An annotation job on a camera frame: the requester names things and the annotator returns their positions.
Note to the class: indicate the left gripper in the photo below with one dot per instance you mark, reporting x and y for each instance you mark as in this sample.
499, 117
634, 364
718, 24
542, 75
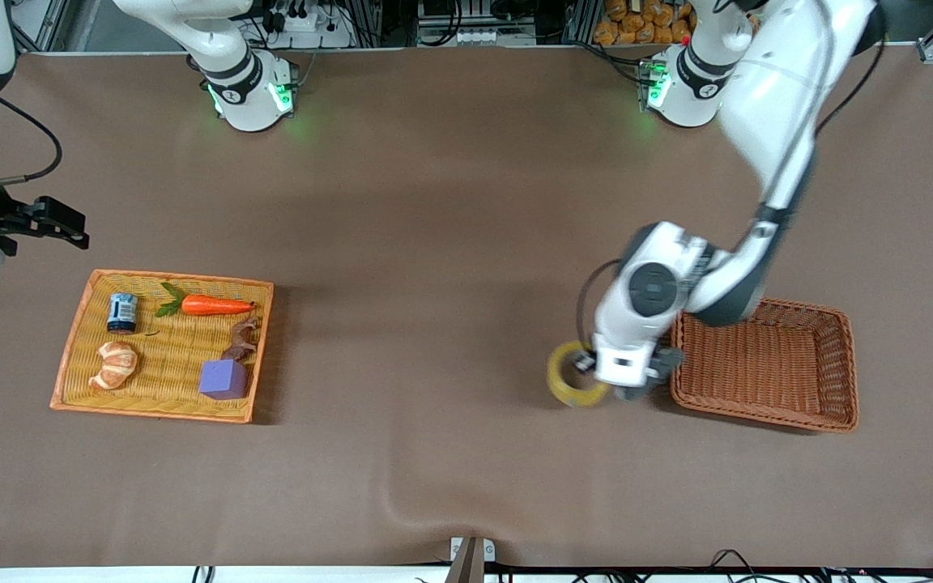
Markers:
666, 361

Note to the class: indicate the yellowish clear tape roll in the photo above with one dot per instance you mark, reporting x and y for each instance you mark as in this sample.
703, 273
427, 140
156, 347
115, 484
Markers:
557, 380

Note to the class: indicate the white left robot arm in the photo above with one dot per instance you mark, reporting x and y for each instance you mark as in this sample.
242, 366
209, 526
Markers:
774, 97

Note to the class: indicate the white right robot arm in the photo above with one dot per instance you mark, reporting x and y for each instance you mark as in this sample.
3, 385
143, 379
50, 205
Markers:
244, 89

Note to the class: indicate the small blue drink can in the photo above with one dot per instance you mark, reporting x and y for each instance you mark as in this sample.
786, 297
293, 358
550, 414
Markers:
122, 312

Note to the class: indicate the brown wicker basket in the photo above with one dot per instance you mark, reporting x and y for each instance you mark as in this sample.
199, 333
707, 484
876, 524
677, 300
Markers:
762, 380

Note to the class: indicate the toy croissant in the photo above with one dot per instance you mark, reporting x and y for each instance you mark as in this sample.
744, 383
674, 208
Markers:
114, 364

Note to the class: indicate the orange toy carrot green leaves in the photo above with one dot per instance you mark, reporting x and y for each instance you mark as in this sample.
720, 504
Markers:
211, 305

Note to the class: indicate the yellow woven tray orange rim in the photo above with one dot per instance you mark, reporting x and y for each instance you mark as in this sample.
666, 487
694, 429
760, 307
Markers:
159, 389

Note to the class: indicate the brown toy horse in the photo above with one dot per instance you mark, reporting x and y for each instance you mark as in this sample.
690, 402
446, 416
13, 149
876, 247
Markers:
242, 340

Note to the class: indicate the purple cube block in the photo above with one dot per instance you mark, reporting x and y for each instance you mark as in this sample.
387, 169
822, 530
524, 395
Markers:
223, 379

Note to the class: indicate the white power strip black plugs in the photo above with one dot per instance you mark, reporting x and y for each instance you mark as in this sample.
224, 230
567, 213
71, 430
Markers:
300, 20

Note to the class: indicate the pile of toy breads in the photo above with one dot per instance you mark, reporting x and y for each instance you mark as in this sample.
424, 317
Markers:
645, 23

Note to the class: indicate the metal table bracket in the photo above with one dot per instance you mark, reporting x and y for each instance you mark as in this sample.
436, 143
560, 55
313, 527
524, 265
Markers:
471, 559

